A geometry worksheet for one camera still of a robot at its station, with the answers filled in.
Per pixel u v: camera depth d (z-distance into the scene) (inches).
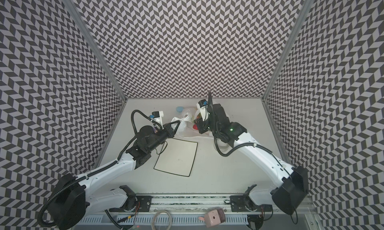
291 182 15.4
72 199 15.6
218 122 21.2
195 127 40.1
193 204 29.1
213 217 25.0
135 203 26.7
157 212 27.7
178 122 29.2
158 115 26.8
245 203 25.4
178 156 34.3
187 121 30.2
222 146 36.7
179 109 45.5
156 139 24.4
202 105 24.8
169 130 26.2
